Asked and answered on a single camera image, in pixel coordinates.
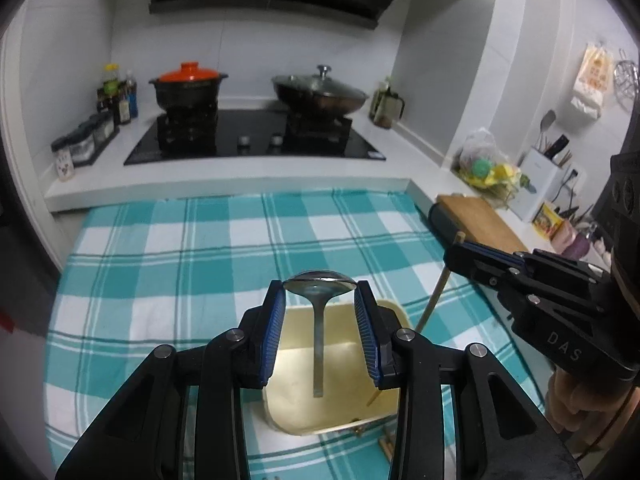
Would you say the orange pot lid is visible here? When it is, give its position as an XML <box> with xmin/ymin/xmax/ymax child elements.
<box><xmin>159</xmin><ymin>62</ymin><xmax>220</xmax><ymax>83</ymax></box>

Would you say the person's right hand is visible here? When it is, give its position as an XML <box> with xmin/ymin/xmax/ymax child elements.
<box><xmin>546</xmin><ymin>367</ymin><xmax>610</xmax><ymax>450</ymax></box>

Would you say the dark blue-label bottle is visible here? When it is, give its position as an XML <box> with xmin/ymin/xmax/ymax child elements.
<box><xmin>124</xmin><ymin>71</ymin><xmax>139</xmax><ymax>121</ymax></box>

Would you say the black tray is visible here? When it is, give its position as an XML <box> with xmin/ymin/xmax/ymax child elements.
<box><xmin>427</xmin><ymin>204</ymin><xmax>464</xmax><ymax>249</ymax></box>

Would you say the glass wok lid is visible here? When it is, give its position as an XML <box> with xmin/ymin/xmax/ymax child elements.
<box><xmin>272</xmin><ymin>64</ymin><xmax>368</xmax><ymax>98</ymax></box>

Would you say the grey spatula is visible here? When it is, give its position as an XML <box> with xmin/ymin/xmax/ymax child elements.
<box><xmin>539</xmin><ymin>110</ymin><xmax>557</xmax><ymax>147</ymax></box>

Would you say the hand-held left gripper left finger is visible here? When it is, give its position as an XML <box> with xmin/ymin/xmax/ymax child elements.
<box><xmin>55</xmin><ymin>280</ymin><xmax>288</xmax><ymax>480</ymax></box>

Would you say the hanging printed bag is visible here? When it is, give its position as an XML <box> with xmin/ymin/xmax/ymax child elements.
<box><xmin>570</xmin><ymin>41</ymin><xmax>614</xmax><ymax>119</ymax></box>

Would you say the metal spoon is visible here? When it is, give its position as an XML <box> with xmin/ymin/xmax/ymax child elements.
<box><xmin>282</xmin><ymin>270</ymin><xmax>358</xmax><ymax>399</ymax></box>

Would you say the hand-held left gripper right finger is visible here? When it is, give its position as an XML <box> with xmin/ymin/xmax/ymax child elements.
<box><xmin>352</xmin><ymin>282</ymin><xmax>583</xmax><ymax>480</ymax></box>

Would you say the teal plaid cloth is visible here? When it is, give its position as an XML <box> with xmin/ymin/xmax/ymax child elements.
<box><xmin>42</xmin><ymin>190</ymin><xmax>551</xmax><ymax>480</ymax></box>

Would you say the white wall socket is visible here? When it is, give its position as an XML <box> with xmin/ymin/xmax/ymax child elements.
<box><xmin>562</xmin><ymin>165</ymin><xmax>586</xmax><ymax>196</ymax></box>

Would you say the white knife block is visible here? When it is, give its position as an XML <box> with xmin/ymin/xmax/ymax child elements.
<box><xmin>517</xmin><ymin>147</ymin><xmax>574</xmax><ymax>223</ymax></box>

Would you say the yellow packet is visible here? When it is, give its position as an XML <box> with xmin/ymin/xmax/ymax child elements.
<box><xmin>532</xmin><ymin>202</ymin><xmax>564</xmax><ymax>239</ymax></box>

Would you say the pink bottle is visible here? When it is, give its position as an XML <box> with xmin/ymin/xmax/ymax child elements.
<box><xmin>557</xmin><ymin>222</ymin><xmax>592</xmax><ymax>259</ymax></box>

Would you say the glass jug with handle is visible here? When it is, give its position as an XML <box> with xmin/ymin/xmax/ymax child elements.
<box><xmin>370</xmin><ymin>77</ymin><xmax>404</xmax><ymax>130</ymax></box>

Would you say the wooden cutting board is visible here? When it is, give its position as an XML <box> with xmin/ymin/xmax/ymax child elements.
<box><xmin>437</xmin><ymin>195</ymin><xmax>531</xmax><ymax>256</ymax></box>

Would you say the cream utensil holder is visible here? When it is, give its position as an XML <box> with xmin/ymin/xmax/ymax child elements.
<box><xmin>262</xmin><ymin>300</ymin><xmax>413</xmax><ymax>436</ymax></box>

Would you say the black clay pot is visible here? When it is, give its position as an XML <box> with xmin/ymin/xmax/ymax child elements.
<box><xmin>149</xmin><ymin>74</ymin><xmax>228</xmax><ymax>112</ymax></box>

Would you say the metal wire trivet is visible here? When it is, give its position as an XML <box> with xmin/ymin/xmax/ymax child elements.
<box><xmin>612</xmin><ymin>49</ymin><xmax>640</xmax><ymax>111</ymax></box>

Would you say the spice jar rack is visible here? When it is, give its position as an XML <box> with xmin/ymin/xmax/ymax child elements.
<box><xmin>51</xmin><ymin>111</ymin><xmax>121</xmax><ymax>168</ymax></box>

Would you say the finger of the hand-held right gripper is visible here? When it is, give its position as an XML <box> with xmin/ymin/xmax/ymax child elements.
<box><xmin>444</xmin><ymin>251</ymin><xmax>607</xmax><ymax>318</ymax></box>
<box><xmin>452</xmin><ymin>241</ymin><xmax>611</xmax><ymax>287</ymax></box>

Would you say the black gas stove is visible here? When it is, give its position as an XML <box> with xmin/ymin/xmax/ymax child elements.
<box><xmin>124</xmin><ymin>107</ymin><xmax>387</xmax><ymax>166</ymax></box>

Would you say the clear plastic bag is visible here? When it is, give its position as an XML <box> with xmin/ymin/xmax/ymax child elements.
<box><xmin>452</xmin><ymin>127</ymin><xmax>531</xmax><ymax>206</ymax></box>

